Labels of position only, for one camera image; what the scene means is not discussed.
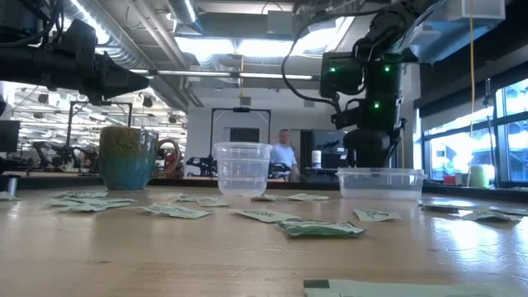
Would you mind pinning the yellow-green roll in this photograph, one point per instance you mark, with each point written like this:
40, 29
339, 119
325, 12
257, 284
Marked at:
479, 176

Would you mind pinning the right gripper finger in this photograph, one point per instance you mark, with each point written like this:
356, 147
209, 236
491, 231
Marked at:
367, 148

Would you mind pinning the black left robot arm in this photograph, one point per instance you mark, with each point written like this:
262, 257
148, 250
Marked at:
24, 66

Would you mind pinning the large glass window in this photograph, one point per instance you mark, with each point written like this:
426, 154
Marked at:
515, 144

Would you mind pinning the round clear plastic cup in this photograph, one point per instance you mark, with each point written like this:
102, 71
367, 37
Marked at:
243, 173

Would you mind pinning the black aluminium table frame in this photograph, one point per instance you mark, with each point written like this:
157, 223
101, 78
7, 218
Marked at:
62, 182

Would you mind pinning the rectangular clear plastic container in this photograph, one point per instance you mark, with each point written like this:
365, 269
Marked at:
381, 185

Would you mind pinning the black equipment cabinet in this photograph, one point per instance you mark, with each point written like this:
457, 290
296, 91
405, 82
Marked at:
330, 138

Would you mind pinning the black computer monitor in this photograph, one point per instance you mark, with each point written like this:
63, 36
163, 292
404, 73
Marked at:
9, 136

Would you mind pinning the black background robot arm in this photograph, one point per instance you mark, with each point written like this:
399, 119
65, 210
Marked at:
202, 165

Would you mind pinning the black metal gantry frame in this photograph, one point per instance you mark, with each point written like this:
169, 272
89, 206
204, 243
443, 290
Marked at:
247, 109
99, 103

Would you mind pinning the thick dark green packet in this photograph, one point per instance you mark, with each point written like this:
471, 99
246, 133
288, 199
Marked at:
321, 228

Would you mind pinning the white cylinder container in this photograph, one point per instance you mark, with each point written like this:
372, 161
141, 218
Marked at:
316, 159

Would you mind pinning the red box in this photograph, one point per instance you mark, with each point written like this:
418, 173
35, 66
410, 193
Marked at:
449, 180

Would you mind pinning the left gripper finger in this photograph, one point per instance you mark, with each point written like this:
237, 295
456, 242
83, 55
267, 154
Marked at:
123, 81

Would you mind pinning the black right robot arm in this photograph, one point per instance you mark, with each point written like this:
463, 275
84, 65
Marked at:
383, 29

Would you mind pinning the silver ventilation duct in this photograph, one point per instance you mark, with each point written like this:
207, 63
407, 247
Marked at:
119, 45

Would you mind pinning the person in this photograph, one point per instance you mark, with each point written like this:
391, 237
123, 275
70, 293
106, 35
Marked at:
284, 154

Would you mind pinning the brown mug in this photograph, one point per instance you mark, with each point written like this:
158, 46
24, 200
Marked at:
123, 165

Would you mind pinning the long ceiling light bar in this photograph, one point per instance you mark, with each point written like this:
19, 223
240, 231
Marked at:
194, 73

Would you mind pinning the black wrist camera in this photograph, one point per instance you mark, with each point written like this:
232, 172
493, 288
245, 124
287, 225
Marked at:
78, 37

